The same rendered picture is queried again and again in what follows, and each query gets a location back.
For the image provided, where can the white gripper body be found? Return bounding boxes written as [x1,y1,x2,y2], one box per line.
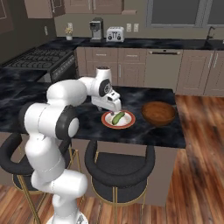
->
[91,95,123,114]

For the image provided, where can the green cucumber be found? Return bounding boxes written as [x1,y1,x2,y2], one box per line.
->
[111,111,125,126]

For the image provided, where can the brown wooden bowl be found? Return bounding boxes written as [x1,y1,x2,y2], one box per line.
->
[141,101,177,127]

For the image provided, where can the red-rimmed white plate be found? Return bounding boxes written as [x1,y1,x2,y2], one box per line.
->
[101,109,137,130]

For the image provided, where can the beige base cupboard run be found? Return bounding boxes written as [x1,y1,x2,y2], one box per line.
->
[176,49,224,97]
[75,46,148,88]

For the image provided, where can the black bar stool gold legs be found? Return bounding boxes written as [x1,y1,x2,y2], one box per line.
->
[84,139,156,224]
[0,132,83,224]

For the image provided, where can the beige dishwasher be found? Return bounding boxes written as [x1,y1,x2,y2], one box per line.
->
[144,48,184,92]

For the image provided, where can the silver toaster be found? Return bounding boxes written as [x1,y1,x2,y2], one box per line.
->
[106,26,125,43]

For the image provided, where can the silver black coffee machine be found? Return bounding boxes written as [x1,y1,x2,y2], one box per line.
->
[88,17,104,42]

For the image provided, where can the black gas hob range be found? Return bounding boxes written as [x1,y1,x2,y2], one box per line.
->
[2,47,78,84]

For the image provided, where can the small white potted plant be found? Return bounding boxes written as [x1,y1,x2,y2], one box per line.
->
[65,26,74,41]

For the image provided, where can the grey framed window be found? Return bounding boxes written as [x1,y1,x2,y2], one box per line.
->
[146,0,224,29]

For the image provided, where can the dark sink tap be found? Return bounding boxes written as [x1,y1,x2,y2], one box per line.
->
[206,25,216,42]

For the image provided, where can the brown wall cupboard run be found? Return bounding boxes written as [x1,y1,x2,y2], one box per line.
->
[24,0,137,19]

